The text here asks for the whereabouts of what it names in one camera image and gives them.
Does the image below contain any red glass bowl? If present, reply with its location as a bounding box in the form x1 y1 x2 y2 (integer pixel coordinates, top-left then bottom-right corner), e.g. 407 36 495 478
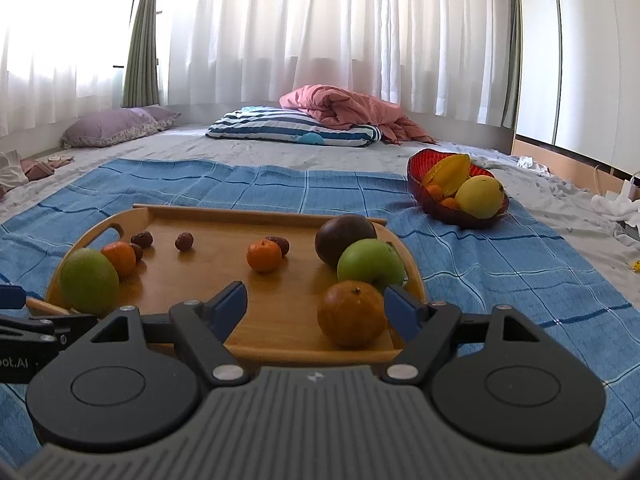
406 148 510 230

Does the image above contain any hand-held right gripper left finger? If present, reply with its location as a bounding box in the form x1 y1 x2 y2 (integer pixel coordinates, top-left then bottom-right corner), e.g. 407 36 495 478
89 281 251 388

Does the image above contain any orange mandarin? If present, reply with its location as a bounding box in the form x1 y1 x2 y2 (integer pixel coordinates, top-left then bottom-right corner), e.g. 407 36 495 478
246 239 283 274
100 241 137 279

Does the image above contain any yellow mango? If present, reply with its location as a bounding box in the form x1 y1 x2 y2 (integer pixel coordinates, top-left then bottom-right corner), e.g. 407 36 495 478
455 175 505 220

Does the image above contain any blue checked blanket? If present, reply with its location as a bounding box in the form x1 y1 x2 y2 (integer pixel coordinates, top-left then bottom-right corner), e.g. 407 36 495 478
0 158 640 461

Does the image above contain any dark purple round fruit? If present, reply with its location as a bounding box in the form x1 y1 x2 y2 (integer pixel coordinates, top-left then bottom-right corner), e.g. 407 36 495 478
314 214 378 270

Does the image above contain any small white cloth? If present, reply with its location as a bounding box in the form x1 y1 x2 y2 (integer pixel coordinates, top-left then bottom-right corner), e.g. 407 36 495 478
516 156 551 177

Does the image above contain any wooden tray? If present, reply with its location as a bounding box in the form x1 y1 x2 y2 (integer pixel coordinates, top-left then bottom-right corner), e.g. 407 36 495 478
25 203 428 366

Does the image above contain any grey bed sheet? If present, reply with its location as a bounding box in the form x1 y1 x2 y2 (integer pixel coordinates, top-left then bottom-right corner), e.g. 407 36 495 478
0 122 640 311

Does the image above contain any white charger with cable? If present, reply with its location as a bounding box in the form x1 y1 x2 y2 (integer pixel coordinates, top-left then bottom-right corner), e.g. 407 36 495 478
594 162 640 202

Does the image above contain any large brownish orange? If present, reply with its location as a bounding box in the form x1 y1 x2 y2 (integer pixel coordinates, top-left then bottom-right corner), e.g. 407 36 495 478
317 280 388 350

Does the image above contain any large green apple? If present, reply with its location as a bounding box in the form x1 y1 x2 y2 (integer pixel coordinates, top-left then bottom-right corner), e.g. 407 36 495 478
336 238 407 295

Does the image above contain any small green apple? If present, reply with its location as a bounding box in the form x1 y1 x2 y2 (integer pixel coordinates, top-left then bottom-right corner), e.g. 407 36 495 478
59 247 121 317

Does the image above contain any purple pillow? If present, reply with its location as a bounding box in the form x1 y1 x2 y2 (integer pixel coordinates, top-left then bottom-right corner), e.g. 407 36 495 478
61 106 182 149

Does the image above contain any white wardrobe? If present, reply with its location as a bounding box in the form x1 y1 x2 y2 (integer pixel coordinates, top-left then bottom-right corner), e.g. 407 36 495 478
515 0 640 181

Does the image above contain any yellow starfruit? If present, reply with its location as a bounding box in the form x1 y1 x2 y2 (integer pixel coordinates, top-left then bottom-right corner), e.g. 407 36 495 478
421 153 472 198

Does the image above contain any white sheer curtain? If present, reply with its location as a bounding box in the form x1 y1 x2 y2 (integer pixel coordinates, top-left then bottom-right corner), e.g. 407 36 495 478
0 0 516 136

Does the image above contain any grey-green curtain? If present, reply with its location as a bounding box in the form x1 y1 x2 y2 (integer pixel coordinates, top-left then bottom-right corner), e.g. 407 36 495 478
501 0 523 131
121 0 166 108

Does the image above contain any pink duvet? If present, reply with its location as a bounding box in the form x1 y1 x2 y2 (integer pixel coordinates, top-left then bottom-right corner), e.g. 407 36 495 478
279 85 435 146

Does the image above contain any pink cloth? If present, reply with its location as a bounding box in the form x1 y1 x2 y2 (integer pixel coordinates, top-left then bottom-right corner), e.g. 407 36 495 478
19 156 75 181

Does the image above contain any pile of white clothes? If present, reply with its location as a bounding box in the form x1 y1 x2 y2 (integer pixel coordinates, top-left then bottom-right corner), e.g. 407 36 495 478
590 191 640 248

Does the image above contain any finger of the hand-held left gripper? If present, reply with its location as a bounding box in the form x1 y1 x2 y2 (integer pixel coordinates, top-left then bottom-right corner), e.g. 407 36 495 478
0 314 98 348
0 285 27 309

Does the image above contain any blue striped pillow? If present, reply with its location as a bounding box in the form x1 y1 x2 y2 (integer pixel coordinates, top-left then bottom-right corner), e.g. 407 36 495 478
206 106 383 148

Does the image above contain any white crumpled cloth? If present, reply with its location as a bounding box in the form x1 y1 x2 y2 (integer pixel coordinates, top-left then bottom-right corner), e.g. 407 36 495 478
0 151 26 193

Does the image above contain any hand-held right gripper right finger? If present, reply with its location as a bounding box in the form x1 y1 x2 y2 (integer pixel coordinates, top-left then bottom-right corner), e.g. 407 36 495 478
380 284 546 386

